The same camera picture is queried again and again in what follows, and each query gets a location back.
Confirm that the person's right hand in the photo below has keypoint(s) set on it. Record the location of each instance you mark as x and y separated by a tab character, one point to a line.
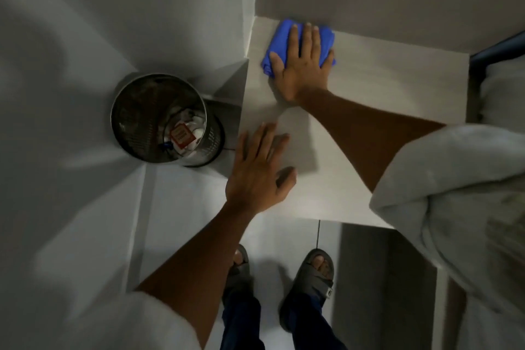
301	75

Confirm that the person's left hand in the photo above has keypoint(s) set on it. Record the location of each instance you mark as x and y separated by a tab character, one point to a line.
252	181

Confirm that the person's left thumb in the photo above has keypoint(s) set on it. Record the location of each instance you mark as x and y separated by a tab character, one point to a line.
285	183

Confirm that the person's right little finger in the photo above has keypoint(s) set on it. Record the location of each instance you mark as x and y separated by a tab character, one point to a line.
327	62

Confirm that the person's right thumb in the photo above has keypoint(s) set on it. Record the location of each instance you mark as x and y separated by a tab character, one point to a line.
277	67

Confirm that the person's right middle finger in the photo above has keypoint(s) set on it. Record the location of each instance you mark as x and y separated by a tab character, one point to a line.
306	40

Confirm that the person's left little finger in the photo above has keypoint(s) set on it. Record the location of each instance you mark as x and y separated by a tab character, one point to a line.
241	148

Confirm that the person's left middle finger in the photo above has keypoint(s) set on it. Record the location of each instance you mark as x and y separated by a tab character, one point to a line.
268	141

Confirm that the blue cleaning cloth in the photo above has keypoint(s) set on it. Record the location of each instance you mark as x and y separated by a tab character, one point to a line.
283	36

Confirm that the person's right forearm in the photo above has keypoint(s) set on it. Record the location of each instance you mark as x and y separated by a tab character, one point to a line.
361	132

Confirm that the person's left forearm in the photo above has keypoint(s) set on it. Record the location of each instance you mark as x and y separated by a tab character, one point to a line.
197	271

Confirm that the crumpled white paper waste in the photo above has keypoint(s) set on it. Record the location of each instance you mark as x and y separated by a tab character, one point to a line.
197	128

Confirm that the red label packet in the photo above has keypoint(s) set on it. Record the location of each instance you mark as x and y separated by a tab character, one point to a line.
183	135

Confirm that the dark grey sandal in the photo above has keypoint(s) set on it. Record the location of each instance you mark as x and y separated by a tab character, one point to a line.
307	288
240	276

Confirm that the round metal waste bin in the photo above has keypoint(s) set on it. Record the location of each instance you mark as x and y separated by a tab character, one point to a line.
143	116

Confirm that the dark blue trousers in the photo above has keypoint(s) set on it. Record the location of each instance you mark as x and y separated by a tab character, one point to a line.
242	329

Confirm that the white garment sleeve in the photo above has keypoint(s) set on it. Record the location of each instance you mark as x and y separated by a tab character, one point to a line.
459	198
135	323

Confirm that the white bedding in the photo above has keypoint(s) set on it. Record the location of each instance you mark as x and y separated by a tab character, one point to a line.
506	93

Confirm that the dark blue frame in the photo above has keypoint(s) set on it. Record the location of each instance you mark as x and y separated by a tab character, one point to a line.
498	50

